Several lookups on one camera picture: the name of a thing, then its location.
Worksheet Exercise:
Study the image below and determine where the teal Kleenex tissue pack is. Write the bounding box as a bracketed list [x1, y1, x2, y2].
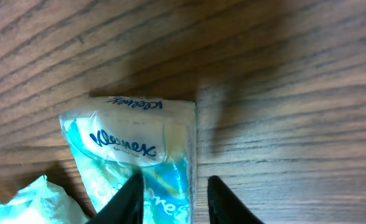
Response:
[59, 96, 197, 223]

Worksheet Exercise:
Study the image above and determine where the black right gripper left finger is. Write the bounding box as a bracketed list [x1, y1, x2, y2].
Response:
[87, 173, 144, 224]

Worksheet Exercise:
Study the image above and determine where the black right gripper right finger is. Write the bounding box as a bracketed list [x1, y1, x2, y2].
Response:
[207, 175, 263, 224]

